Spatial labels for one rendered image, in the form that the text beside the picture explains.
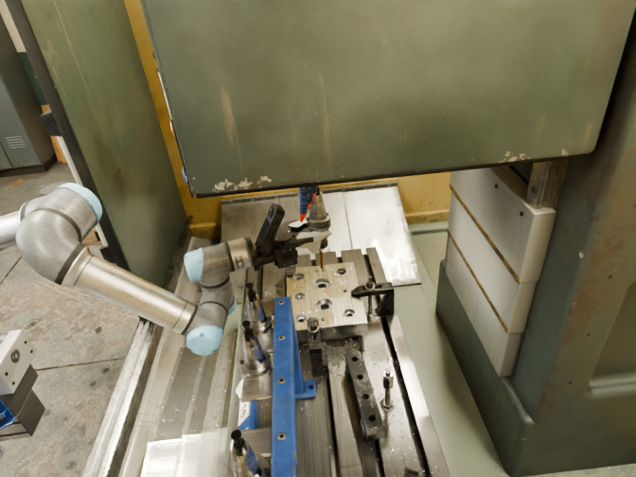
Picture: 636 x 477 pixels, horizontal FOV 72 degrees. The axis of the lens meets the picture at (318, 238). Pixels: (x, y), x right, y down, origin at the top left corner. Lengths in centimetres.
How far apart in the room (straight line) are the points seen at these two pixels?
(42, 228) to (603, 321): 115
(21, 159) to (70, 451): 395
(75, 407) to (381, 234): 182
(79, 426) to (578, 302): 230
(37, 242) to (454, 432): 123
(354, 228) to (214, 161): 146
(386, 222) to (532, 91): 146
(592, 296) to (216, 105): 78
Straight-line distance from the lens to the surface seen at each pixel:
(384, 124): 68
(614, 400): 132
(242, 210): 220
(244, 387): 87
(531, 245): 101
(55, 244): 102
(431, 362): 168
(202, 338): 102
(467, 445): 151
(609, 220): 90
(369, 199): 219
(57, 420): 274
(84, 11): 167
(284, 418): 81
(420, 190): 232
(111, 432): 147
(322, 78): 65
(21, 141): 579
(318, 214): 108
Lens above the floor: 189
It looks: 34 degrees down
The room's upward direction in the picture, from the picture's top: 6 degrees counter-clockwise
